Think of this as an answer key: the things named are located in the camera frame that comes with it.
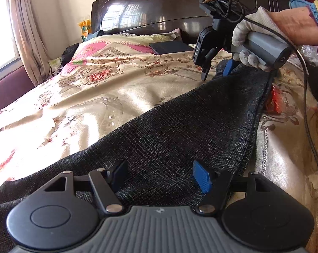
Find dark grey plaid pants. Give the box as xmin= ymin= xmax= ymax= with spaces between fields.
xmin=0 ymin=61 xmax=275 ymax=252

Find right gloved hand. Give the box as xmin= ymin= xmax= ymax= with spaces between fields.
xmin=231 ymin=7 xmax=285 ymax=71

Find black tablet case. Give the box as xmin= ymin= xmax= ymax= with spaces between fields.
xmin=149 ymin=41 xmax=194 ymax=55

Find dark wooden headboard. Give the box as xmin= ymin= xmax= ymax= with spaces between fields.
xmin=91 ymin=0 xmax=289 ymax=43

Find floral bed quilt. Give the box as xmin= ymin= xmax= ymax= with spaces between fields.
xmin=0 ymin=34 xmax=318 ymax=252

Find yellow snack bag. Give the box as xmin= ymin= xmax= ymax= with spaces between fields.
xmin=78 ymin=19 xmax=91 ymax=41

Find black bag on nightstand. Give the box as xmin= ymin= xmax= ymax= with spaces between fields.
xmin=61 ymin=43 xmax=79 ymax=67

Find right beige curtain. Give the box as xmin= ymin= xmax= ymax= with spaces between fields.
xmin=9 ymin=0 xmax=51 ymax=86

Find maroon window bench cushion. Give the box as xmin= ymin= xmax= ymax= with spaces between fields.
xmin=0 ymin=66 xmax=35 ymax=110

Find window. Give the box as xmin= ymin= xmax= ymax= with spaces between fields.
xmin=0 ymin=0 xmax=20 ymax=73

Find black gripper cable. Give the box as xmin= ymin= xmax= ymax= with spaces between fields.
xmin=200 ymin=0 xmax=318 ymax=211

